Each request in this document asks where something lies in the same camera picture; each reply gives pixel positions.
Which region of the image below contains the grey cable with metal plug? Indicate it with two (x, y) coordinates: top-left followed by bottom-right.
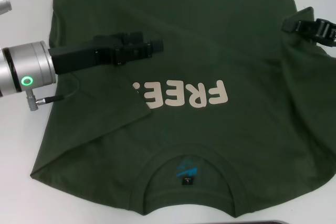
(25, 76), (81, 112)

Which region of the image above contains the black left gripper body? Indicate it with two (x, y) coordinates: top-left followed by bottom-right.
(49, 34), (122, 76)

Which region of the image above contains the dark green FREE t-shirt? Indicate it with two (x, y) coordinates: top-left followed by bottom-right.
(30, 0), (336, 210)

